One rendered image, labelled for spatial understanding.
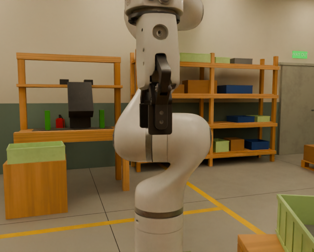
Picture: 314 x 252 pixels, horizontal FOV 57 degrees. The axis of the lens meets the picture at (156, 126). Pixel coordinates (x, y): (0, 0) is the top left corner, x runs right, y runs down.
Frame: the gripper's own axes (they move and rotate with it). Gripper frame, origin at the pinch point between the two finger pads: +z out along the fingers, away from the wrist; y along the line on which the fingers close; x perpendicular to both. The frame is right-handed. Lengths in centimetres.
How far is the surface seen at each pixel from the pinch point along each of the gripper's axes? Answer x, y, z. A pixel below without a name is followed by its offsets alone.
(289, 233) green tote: -54, 43, 42
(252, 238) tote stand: -49, 58, 51
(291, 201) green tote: -64, 57, 36
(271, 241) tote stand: -55, 55, 51
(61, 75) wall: 80, 517, -46
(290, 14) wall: -420, 581, -195
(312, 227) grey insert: -70, 51, 45
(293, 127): -438, 577, 65
